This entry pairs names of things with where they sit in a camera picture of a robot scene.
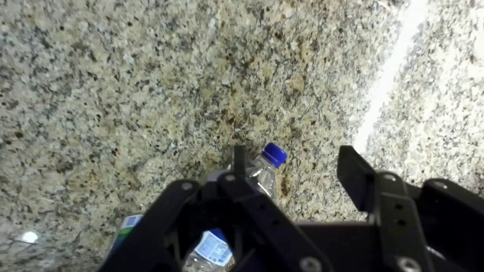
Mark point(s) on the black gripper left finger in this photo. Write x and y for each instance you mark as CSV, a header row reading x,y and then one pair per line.
x,y
267,227

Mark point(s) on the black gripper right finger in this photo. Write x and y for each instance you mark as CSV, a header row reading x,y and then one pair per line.
x,y
399,221

